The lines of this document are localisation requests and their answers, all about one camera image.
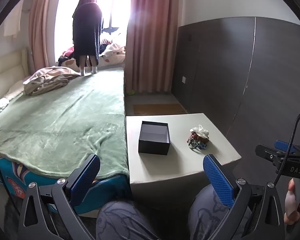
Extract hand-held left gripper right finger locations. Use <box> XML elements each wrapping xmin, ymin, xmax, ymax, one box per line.
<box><xmin>202</xmin><ymin>154</ymin><xmax>287</xmax><ymax>240</ymax></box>

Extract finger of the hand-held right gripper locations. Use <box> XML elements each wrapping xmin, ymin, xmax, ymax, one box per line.
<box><xmin>256</xmin><ymin>144</ymin><xmax>282</xmax><ymax>162</ymax></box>
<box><xmin>274</xmin><ymin>140</ymin><xmax>300</xmax><ymax>155</ymax></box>

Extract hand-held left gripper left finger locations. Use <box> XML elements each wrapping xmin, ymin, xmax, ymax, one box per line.
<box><xmin>17</xmin><ymin>154</ymin><xmax>101</xmax><ymax>240</ymax></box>

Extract pile of beaded jewelry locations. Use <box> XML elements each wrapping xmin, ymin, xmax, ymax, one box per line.
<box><xmin>189</xmin><ymin>131</ymin><xmax>210</xmax><ymax>150</ymax></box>

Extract black box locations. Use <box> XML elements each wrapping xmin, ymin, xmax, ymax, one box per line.
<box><xmin>138</xmin><ymin>121</ymin><xmax>171</xmax><ymax>155</ymax></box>

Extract person's right hand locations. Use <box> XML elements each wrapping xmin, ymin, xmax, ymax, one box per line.
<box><xmin>283</xmin><ymin>179</ymin><xmax>300</xmax><ymax>226</ymax></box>

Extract operator's patterned trouser knees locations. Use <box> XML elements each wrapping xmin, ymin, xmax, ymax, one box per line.
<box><xmin>189</xmin><ymin>184</ymin><xmax>244</xmax><ymax>240</ymax></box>

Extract white ruffled ornament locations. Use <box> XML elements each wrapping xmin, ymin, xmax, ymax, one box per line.
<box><xmin>190</xmin><ymin>126</ymin><xmax>209</xmax><ymax>138</ymax></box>

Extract green fleece blanket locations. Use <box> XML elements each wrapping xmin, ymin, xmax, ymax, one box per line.
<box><xmin>0</xmin><ymin>69</ymin><xmax>129</xmax><ymax>181</ymax></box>

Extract person's left leg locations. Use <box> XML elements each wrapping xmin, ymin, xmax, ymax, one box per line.
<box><xmin>96</xmin><ymin>200</ymin><xmax>161</xmax><ymax>240</ymax></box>

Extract white bedside table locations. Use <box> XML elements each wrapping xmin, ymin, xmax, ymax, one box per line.
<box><xmin>126</xmin><ymin>113</ymin><xmax>242</xmax><ymax>202</ymax></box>

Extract colourful printed bed sheet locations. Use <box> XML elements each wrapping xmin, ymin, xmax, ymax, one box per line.
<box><xmin>0</xmin><ymin>150</ymin><xmax>131</xmax><ymax>216</ymax></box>

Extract dark grey wardrobe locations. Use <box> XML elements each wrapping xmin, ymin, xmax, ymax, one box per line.
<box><xmin>171</xmin><ymin>16</ymin><xmax>300</xmax><ymax>171</ymax></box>

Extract beige crumpled blanket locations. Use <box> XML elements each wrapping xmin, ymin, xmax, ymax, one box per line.
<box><xmin>23</xmin><ymin>66</ymin><xmax>82</xmax><ymax>96</ymax></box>

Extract pile of colourful clothes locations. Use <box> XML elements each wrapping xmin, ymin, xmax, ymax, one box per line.
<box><xmin>58</xmin><ymin>46</ymin><xmax>77</xmax><ymax>63</ymax></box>

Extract patterned light quilt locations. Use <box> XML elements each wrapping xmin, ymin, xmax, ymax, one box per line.
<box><xmin>99</xmin><ymin>32</ymin><xmax>127</xmax><ymax>66</ymax></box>

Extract cream padded headboard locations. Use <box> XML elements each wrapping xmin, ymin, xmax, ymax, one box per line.
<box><xmin>0</xmin><ymin>47</ymin><xmax>32</xmax><ymax>111</ymax></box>

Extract pink window curtain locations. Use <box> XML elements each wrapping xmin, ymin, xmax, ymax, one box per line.
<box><xmin>124</xmin><ymin>0</ymin><xmax>179</xmax><ymax>96</ymax></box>
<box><xmin>27</xmin><ymin>0</ymin><xmax>63</xmax><ymax>75</ymax></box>

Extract bright window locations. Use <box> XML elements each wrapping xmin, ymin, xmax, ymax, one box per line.
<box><xmin>54</xmin><ymin>0</ymin><xmax>133</xmax><ymax>66</ymax></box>

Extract white hanging cloth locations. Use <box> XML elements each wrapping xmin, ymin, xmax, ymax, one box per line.
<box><xmin>3</xmin><ymin>4</ymin><xmax>22</xmax><ymax>38</ymax></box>

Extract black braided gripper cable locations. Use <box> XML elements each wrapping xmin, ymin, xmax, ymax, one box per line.
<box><xmin>274</xmin><ymin>107</ymin><xmax>300</xmax><ymax>183</ymax></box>

